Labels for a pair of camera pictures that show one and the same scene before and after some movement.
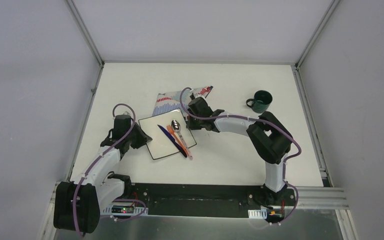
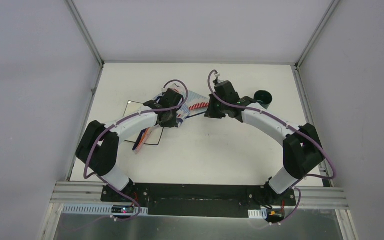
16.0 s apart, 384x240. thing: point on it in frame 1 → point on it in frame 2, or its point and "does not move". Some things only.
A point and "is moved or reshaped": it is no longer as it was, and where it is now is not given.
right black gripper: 190,126 → 210,113
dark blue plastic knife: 179,147 is moved or reshaped
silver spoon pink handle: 176,126 → 148,131
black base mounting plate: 205,200 does not move
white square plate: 161,144 → 133,107
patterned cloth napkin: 170,101 is moved or reshaped
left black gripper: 140,139 → 169,119
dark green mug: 261,101 does not move
